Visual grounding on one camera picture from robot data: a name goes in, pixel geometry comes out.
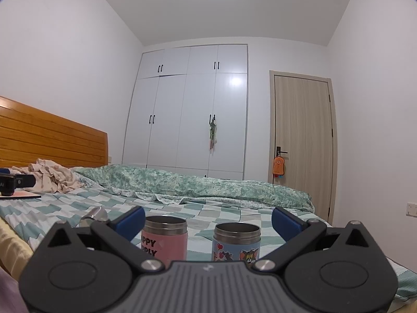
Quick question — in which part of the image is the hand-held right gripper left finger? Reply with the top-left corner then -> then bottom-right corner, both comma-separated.
48,206 -> 165,273

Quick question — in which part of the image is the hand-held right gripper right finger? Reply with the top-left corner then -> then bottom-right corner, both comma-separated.
252,207 -> 367,273

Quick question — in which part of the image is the pink steel cup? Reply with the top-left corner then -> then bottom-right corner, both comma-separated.
141,215 -> 189,268

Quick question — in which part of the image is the blue cartoon steel cup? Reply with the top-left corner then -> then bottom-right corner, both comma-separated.
212,222 -> 262,263

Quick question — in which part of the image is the pink flat book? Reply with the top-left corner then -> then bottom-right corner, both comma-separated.
0,191 -> 42,200

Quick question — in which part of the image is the beige clothing pile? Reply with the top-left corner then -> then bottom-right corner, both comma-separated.
11,158 -> 83,194

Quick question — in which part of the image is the wooden headboard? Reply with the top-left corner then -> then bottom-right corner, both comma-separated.
0,95 -> 109,171

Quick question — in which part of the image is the orange plush pendant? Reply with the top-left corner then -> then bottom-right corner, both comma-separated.
272,156 -> 287,178

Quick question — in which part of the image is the yellow cloth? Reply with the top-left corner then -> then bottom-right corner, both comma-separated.
0,217 -> 35,281

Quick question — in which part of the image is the green floral quilt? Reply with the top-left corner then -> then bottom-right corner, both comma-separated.
72,164 -> 315,213

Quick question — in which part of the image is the light wooden door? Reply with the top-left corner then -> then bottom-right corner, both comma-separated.
269,70 -> 338,225

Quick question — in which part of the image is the lilac cloth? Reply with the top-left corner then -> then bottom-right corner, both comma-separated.
0,267 -> 30,313

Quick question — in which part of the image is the green hanging ornament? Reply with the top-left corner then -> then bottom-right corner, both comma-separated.
207,114 -> 218,153

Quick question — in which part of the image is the white wardrobe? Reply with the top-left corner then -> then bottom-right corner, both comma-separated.
122,43 -> 249,181

